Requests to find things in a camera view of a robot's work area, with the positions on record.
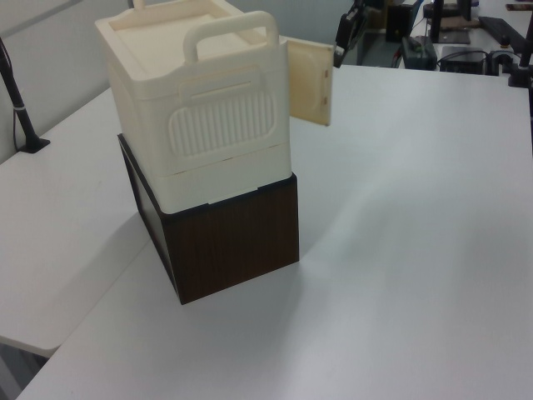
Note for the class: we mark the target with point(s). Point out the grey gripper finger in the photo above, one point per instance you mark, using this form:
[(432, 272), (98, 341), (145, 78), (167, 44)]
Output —
[(339, 56)]

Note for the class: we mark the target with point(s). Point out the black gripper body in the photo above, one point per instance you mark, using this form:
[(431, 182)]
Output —
[(350, 27)]

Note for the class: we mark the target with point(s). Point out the cream plastic cabinet door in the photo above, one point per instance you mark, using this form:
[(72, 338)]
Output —
[(309, 79)]

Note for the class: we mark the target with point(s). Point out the cream plastic cabinet body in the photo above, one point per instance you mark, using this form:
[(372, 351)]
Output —
[(200, 125)]

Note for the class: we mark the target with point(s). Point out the black power unit green label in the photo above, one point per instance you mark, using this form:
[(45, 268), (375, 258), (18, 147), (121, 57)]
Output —
[(418, 54)]

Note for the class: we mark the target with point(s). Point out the black monitor stand with base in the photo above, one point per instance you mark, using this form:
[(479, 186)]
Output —
[(451, 37)]

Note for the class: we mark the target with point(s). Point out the black rectangular equipment box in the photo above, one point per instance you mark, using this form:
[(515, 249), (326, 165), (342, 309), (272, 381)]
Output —
[(462, 60)]

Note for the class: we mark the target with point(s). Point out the dark brown wooden box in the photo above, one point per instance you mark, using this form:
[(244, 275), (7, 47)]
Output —
[(231, 250)]

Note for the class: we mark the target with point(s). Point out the black camera stand pole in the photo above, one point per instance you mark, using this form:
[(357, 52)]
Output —
[(26, 125)]

